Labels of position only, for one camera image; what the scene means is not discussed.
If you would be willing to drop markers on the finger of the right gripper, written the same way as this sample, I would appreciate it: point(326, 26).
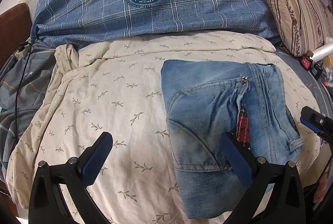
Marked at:
point(321, 125)

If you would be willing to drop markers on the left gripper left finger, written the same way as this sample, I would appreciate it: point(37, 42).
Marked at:
point(47, 203)

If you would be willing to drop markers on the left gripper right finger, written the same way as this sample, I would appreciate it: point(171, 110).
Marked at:
point(275, 193)

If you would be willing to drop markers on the blue denim jeans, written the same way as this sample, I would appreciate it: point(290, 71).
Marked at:
point(206, 99)

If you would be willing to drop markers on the person left hand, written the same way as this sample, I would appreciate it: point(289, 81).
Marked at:
point(320, 192)

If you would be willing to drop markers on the red black small box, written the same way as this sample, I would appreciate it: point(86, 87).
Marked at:
point(306, 62)

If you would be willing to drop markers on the white plastic roll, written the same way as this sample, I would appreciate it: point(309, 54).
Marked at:
point(322, 52)

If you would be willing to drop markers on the striped floral pillow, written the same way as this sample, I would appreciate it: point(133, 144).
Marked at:
point(303, 25)

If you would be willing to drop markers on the grey patterned bedsheet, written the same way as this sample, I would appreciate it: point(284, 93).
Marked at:
point(23, 87)

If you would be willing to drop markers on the cream leaf-print quilt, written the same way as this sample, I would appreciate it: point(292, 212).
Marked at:
point(115, 87)

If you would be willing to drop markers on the white power strip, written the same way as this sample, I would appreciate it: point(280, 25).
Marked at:
point(23, 49)

